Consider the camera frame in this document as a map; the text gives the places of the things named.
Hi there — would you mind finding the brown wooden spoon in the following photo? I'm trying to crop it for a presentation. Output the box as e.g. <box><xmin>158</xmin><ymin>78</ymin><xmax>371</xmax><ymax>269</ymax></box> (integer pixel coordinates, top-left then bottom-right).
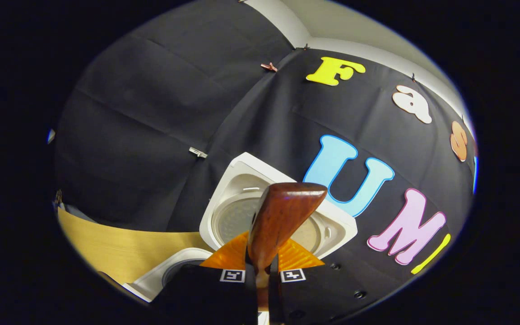
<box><xmin>247</xmin><ymin>183</ymin><xmax>328</xmax><ymax>312</ymax></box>

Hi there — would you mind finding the white rice cooker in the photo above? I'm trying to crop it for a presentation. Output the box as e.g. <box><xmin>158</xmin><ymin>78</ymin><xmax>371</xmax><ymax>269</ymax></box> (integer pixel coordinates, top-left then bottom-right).
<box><xmin>122</xmin><ymin>152</ymin><xmax>358</xmax><ymax>302</ymax></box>

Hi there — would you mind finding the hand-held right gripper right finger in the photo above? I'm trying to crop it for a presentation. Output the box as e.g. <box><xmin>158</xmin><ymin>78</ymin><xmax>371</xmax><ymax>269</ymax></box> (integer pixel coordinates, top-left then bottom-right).
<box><xmin>268</xmin><ymin>238</ymin><xmax>380</xmax><ymax>325</ymax></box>

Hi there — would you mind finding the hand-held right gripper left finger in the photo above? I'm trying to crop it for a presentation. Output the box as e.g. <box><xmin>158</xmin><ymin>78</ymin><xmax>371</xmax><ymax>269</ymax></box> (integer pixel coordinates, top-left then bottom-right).
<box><xmin>149</xmin><ymin>232</ymin><xmax>259</xmax><ymax>325</ymax></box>

